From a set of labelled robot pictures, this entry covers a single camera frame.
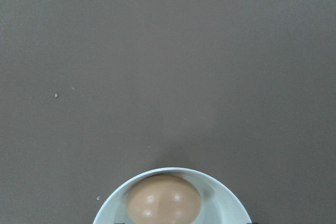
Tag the brown egg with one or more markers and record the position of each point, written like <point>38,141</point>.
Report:
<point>163,199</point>

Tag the white round bowl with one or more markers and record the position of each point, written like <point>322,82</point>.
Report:
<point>219,204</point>

